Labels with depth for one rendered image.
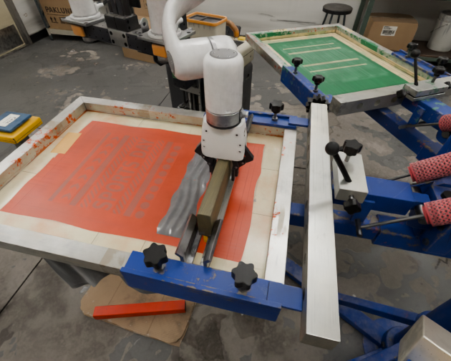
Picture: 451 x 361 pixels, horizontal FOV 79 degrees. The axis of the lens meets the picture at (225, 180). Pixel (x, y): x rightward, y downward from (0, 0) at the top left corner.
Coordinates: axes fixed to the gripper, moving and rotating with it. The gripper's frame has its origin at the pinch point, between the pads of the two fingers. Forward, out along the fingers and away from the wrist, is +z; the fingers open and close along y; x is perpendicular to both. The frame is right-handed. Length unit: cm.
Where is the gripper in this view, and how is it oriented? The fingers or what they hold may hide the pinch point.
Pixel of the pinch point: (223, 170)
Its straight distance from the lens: 68.7
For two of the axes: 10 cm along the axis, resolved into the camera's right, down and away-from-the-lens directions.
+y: -9.7, -1.6, 1.6
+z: 0.0, 7.0, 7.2
